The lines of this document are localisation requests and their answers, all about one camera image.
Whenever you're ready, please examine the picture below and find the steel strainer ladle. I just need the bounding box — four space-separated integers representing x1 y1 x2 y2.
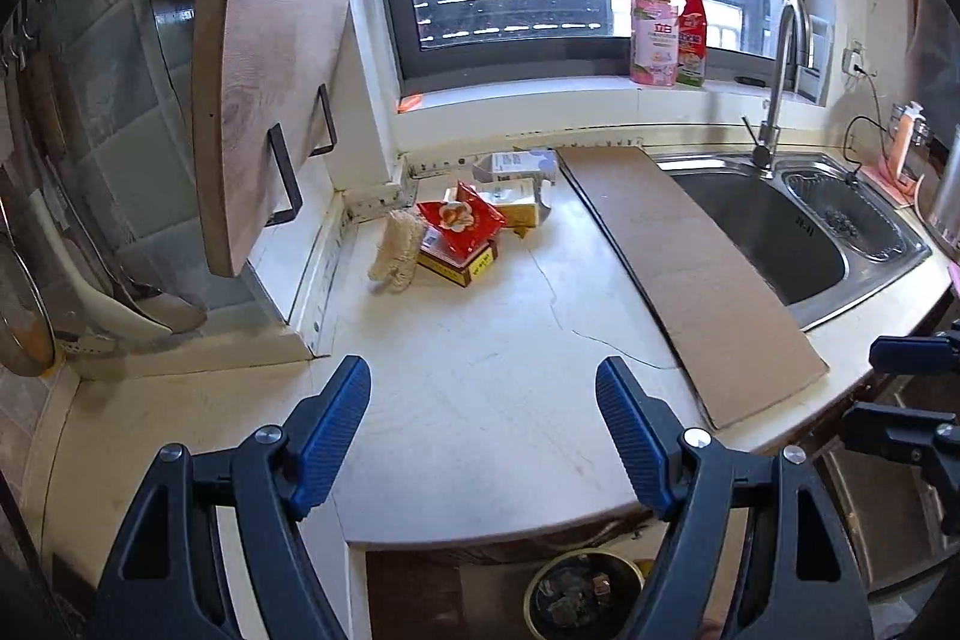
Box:
2 209 57 377

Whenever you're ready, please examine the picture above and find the red snack packet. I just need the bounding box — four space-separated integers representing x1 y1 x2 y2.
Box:
416 181 506 257

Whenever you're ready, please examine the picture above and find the stainless steel sink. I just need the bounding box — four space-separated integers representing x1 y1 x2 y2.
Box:
656 152 931 331

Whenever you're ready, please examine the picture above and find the red yellow flat box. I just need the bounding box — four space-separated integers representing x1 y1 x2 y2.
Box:
416 227 498 287

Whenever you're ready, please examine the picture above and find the black cable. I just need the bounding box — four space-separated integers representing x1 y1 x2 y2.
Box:
839 61 895 184

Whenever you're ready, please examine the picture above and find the white spatula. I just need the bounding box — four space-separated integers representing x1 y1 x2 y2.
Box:
29 188 209 341

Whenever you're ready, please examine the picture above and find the orange white dispenser bottle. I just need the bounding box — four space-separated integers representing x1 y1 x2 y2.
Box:
885 101 929 193

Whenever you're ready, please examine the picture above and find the cream small box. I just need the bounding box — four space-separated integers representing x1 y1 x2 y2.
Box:
477 179 540 229

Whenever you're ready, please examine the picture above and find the chrome faucet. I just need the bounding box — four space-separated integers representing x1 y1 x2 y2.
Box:
742 0 814 174

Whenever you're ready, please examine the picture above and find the loofah sponge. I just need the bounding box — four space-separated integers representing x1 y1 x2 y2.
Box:
368 208 428 294

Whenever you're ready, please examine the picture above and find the red spray bottle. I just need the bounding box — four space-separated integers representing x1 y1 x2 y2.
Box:
677 0 708 88

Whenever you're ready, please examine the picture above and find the pink soap bottle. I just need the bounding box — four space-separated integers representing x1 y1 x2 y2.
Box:
630 0 679 88

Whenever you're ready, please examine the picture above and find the yellow rimmed trash bin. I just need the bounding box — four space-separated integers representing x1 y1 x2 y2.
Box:
523 549 646 640

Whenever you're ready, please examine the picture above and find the brown cardboard sheet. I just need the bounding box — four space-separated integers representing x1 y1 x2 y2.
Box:
558 146 828 429

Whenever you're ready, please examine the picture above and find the white open carton box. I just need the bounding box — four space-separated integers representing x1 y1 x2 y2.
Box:
472 148 558 184

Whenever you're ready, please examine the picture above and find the wooden cutting board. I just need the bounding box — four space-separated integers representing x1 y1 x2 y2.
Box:
190 0 348 278

